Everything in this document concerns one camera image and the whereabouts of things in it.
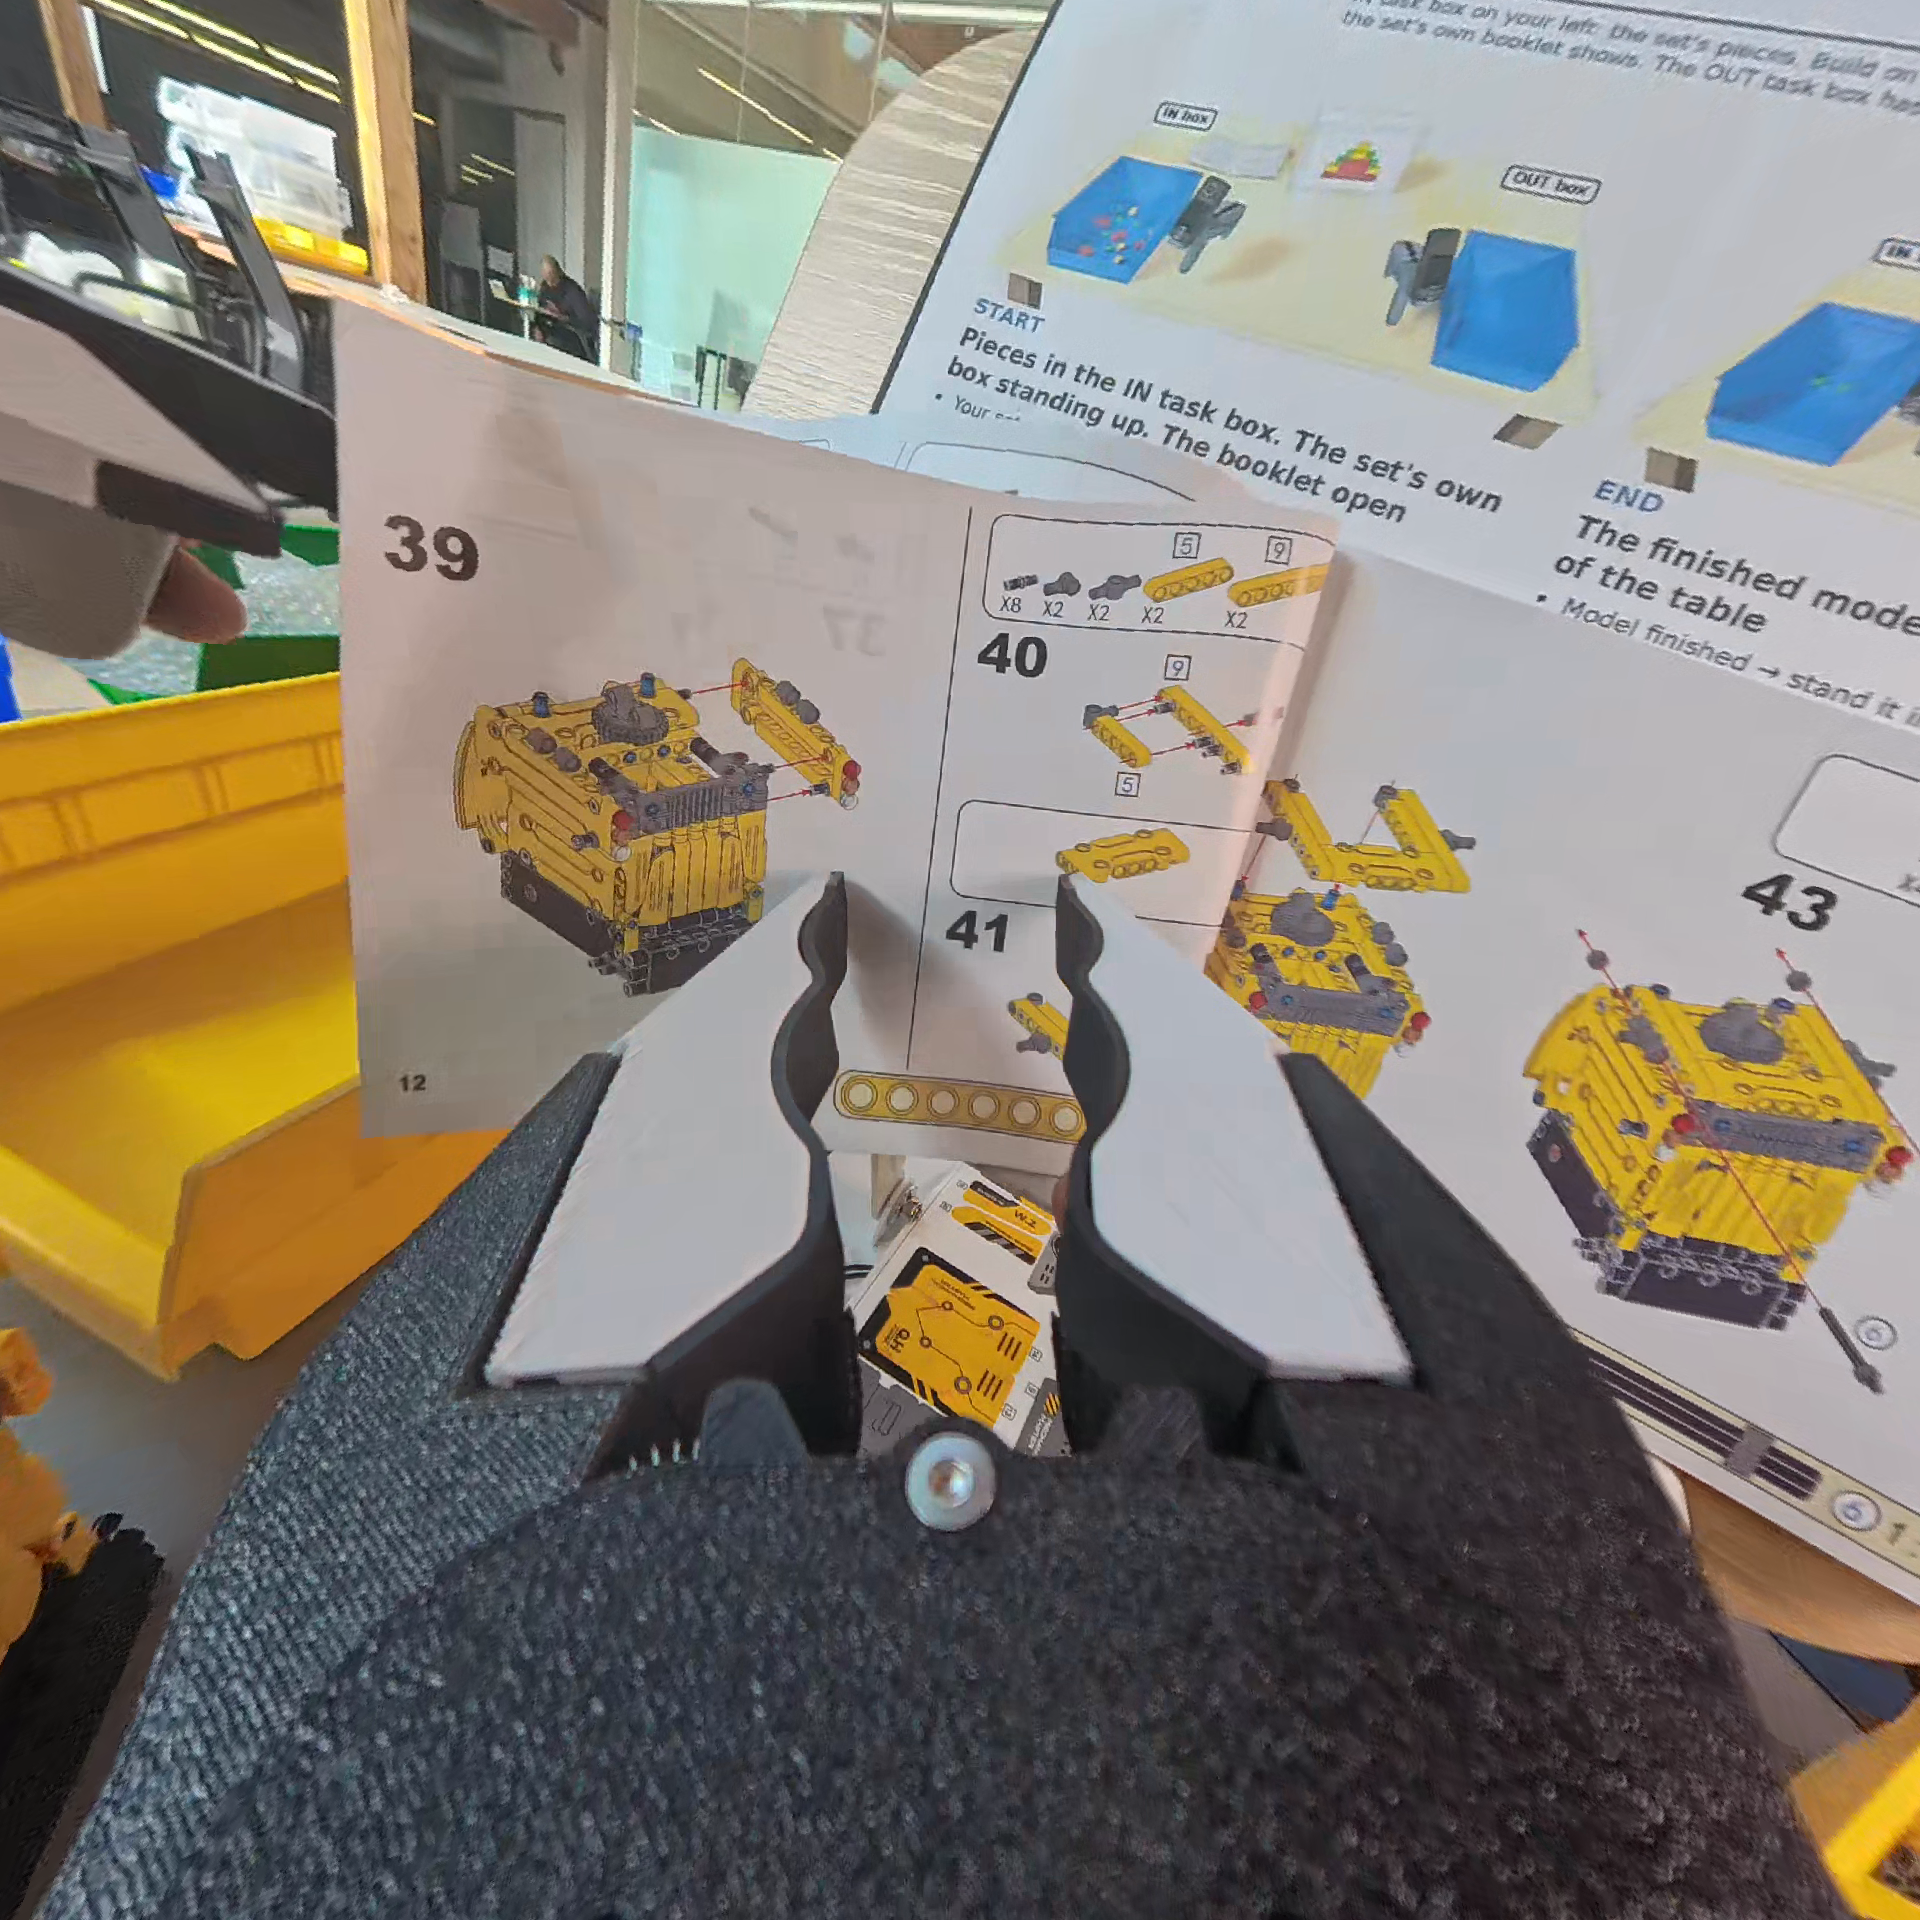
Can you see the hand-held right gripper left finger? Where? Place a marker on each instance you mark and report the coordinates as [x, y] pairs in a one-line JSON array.
[[675, 1172]]

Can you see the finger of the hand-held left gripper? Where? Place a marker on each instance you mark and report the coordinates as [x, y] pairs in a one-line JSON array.
[[225, 413], [90, 405]]

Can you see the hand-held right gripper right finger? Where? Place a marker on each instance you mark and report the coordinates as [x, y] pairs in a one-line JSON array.
[[1244, 1202]]

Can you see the instruction booklet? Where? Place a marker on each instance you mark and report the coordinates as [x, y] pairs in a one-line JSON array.
[[451, 974]]

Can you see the yellow lego vehicle model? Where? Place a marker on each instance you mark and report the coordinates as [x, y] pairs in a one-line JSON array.
[[44, 1500]]

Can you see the person's left hand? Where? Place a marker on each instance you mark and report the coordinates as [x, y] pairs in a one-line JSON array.
[[201, 601]]

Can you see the black utility cart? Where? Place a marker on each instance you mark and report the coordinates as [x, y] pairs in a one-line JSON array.
[[134, 212]]

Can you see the green storage bin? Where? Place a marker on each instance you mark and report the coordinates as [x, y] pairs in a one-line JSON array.
[[269, 661]]

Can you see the sticker sheet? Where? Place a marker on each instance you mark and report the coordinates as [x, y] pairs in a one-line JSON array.
[[953, 1335]]

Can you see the yellow storage bin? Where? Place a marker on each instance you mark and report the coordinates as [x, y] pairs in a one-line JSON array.
[[148, 1051], [1867, 1829]]

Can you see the printed task sheet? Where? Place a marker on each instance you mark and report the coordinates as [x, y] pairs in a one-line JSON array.
[[1349, 375]]

